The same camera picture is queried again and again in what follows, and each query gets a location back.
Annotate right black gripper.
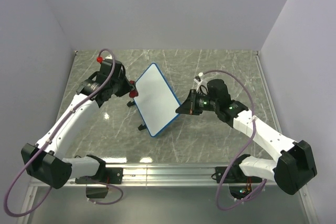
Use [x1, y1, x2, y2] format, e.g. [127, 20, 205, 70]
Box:
[175, 89, 219, 116]

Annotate blue framed whiteboard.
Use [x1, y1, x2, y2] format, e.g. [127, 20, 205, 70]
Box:
[134, 62, 181, 137]

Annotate small red eraser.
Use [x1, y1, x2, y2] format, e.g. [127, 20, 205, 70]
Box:
[129, 89, 139, 98]

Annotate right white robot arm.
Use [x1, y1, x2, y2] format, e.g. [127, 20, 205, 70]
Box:
[176, 79, 317, 195]

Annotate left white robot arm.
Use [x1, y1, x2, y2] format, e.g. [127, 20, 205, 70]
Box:
[21, 58, 137, 189]

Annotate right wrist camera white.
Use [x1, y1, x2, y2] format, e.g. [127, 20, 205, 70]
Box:
[194, 72, 207, 89]

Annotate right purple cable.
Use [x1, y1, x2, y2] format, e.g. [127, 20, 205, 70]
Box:
[215, 70, 267, 211]

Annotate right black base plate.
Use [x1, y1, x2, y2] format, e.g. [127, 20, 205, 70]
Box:
[211, 166, 245, 184]

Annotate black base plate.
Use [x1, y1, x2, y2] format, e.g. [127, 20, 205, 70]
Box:
[75, 167, 123, 185]
[211, 166, 245, 184]

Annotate aluminium mounting rail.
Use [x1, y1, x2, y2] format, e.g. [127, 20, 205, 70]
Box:
[30, 163, 279, 187]

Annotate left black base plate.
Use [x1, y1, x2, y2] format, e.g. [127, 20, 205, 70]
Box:
[75, 167, 123, 185]

